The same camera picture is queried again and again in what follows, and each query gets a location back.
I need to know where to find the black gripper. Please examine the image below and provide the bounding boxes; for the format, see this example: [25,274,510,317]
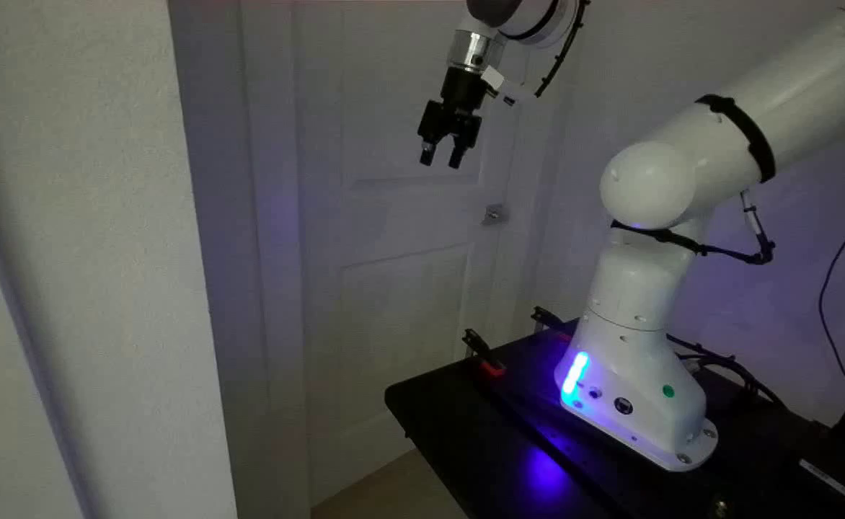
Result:
[417,67,491,170]

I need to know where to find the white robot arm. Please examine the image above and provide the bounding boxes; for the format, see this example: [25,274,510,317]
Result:
[554,6,845,473]

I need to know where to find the white panel door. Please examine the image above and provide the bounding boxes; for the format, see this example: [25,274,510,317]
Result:
[241,0,550,515]

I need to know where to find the black table clamp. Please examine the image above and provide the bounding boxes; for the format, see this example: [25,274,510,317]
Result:
[531,306,573,338]

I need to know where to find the red black clamp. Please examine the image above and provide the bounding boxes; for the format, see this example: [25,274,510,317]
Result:
[462,328,505,377]

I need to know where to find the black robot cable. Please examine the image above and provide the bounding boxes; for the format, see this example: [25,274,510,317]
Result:
[533,0,595,101]

